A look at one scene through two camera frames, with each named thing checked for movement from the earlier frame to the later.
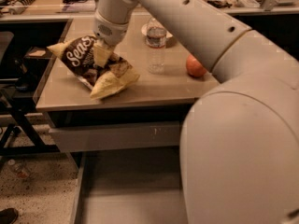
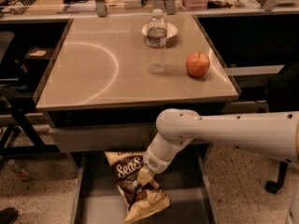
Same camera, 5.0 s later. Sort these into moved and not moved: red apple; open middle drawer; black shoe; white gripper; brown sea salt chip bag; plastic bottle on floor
Moved: brown sea salt chip bag; white gripper
Not moved: plastic bottle on floor; red apple; black shoe; open middle drawer
